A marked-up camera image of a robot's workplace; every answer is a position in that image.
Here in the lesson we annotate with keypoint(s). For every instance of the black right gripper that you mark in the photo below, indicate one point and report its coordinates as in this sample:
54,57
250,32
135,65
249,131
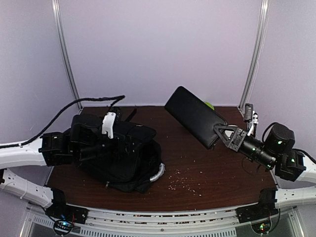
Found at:
236,141

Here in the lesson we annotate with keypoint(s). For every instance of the black leather pouch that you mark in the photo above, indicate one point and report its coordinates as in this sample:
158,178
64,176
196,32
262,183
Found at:
195,115

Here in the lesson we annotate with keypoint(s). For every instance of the black student backpack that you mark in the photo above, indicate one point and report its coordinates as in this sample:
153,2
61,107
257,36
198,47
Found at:
133,161

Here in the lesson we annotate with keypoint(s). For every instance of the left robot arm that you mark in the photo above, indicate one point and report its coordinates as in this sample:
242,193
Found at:
81,142

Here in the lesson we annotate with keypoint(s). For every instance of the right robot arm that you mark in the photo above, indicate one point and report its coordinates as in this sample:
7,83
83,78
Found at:
275,152

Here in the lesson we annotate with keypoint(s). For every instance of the green plate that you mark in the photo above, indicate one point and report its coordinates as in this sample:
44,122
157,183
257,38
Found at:
209,105

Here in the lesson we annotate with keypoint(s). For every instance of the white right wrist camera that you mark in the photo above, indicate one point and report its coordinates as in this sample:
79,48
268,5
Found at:
251,119

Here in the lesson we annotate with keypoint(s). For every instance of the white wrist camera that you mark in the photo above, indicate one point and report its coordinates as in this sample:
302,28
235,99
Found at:
251,119
109,120

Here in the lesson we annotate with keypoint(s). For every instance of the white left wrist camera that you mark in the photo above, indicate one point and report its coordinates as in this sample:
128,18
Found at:
109,120

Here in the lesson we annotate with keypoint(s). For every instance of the right aluminium frame post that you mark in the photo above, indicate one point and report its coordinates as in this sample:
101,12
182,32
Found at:
258,46

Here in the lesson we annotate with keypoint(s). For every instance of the aluminium frame post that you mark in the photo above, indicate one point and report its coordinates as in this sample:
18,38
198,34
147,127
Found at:
258,46
63,46

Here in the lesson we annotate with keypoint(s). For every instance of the left aluminium frame post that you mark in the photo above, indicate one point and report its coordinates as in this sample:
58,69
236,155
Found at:
63,46

